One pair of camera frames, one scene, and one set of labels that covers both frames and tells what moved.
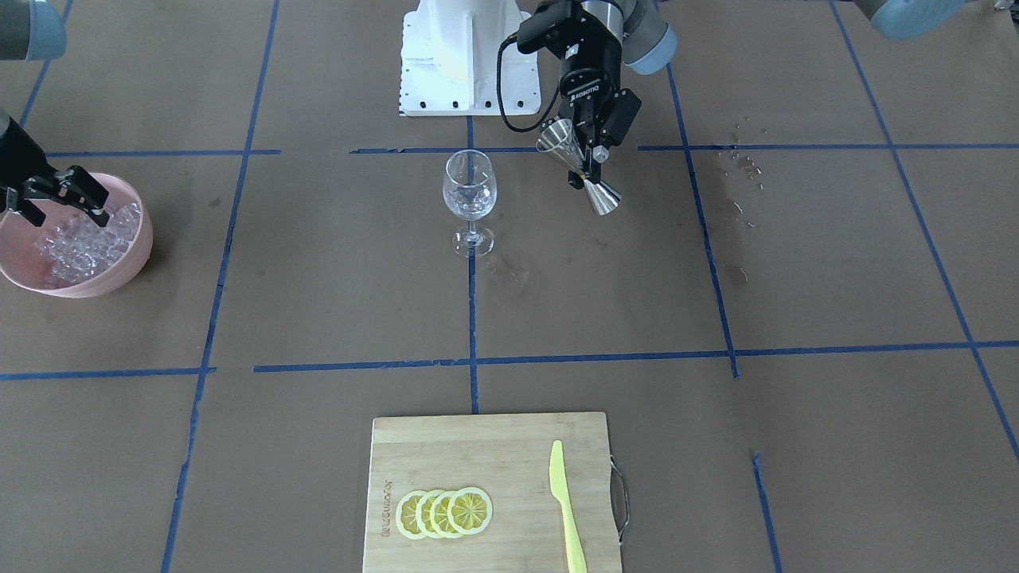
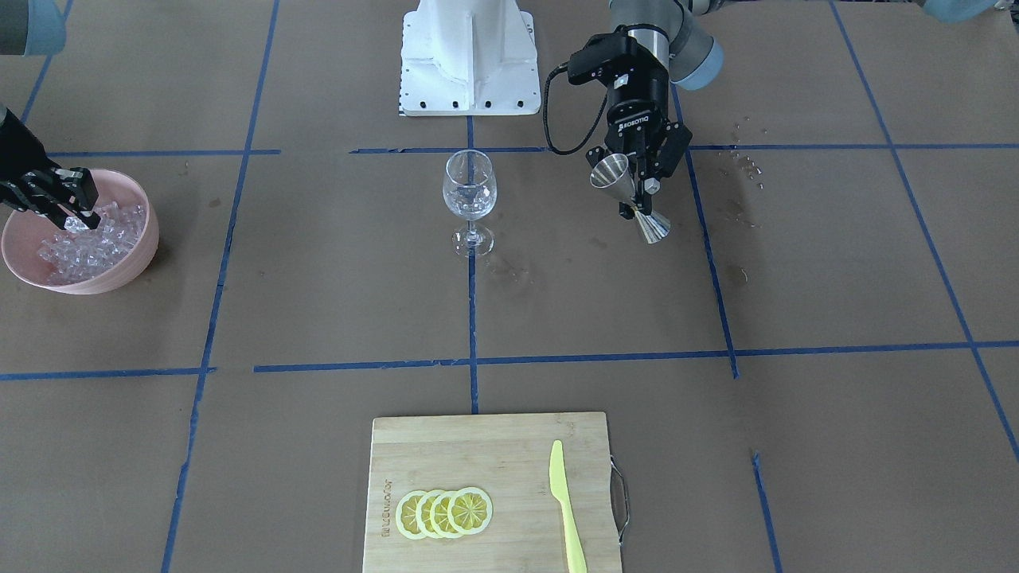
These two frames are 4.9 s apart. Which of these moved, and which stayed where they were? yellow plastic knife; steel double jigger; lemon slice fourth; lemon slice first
Moved: steel double jigger
Stayed: yellow plastic knife; lemon slice fourth; lemon slice first
